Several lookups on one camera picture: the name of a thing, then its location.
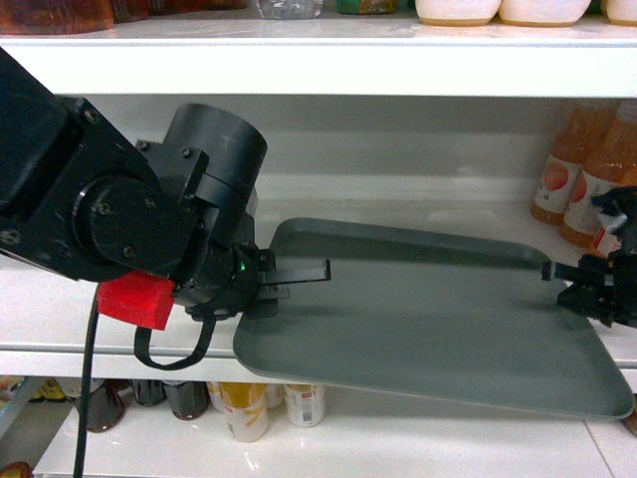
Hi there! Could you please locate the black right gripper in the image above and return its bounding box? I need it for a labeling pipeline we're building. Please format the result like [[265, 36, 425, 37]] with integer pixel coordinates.
[[540, 186, 636, 328]]

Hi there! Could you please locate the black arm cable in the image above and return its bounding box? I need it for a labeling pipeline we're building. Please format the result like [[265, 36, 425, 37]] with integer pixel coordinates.
[[73, 286, 218, 478]]

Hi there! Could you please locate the orange juice bottle middle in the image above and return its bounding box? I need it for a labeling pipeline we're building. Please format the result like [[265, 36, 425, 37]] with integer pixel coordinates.
[[558, 100, 636, 248]]

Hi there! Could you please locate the white labelled drink can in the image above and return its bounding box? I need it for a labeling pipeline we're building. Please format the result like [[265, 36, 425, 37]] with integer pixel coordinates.
[[284, 384, 325, 427]]

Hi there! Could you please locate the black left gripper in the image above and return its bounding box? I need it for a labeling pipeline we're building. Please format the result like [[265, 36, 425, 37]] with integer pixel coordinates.
[[184, 242, 331, 319]]

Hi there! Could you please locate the grey rectangular serving tray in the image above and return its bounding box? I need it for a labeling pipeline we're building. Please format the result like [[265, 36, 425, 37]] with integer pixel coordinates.
[[233, 218, 633, 419]]

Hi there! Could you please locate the yellow white drink can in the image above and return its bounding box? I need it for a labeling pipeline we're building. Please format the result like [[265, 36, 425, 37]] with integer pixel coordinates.
[[219, 382, 269, 442]]

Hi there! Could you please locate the orange juice bottle left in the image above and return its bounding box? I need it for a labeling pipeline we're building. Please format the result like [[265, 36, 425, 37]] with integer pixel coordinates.
[[531, 99, 618, 225]]

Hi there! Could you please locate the orange juice bottle red label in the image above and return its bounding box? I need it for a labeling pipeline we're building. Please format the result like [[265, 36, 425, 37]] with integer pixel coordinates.
[[591, 226, 621, 257]]

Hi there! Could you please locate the dark soy bottle lower shelf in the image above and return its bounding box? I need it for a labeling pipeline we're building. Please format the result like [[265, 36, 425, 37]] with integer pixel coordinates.
[[87, 378, 125, 433]]

